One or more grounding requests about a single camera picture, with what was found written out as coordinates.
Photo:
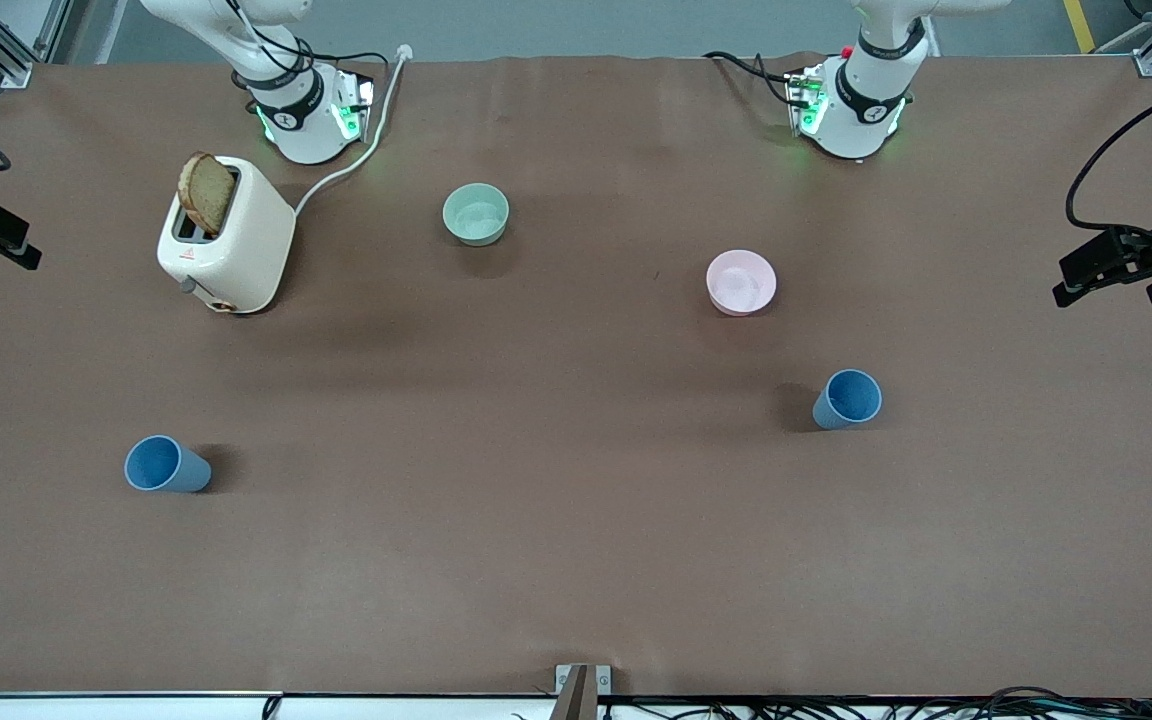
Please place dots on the blue ribbed plastic cup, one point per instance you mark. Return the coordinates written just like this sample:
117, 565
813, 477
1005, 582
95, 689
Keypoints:
166, 465
841, 405

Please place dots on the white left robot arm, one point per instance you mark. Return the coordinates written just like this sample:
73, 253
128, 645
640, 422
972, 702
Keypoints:
851, 135

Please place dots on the brown bread slice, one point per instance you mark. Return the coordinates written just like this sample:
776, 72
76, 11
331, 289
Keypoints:
206, 195

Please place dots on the cream white toaster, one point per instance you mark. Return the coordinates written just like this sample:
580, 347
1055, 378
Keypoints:
246, 240

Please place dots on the pink bowl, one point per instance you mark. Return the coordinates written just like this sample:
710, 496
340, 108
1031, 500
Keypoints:
741, 283

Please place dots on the mint green bowl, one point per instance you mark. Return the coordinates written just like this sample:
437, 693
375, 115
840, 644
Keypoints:
476, 215

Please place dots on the brown table cover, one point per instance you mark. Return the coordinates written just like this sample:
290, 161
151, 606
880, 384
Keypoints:
576, 500

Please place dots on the grey metal mount bracket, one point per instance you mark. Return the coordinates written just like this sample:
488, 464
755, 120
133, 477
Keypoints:
564, 676

